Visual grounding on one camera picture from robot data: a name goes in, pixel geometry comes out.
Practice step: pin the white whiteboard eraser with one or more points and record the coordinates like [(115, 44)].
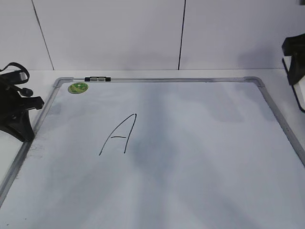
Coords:
[(298, 88)]

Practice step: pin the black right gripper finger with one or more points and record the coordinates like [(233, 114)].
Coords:
[(295, 48)]

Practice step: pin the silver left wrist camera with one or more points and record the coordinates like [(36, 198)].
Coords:
[(17, 77)]

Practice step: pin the white board with aluminium frame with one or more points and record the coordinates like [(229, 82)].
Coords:
[(158, 154)]

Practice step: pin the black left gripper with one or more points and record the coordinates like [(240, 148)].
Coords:
[(15, 103)]

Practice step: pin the round green magnet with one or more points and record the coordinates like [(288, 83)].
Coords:
[(78, 88)]

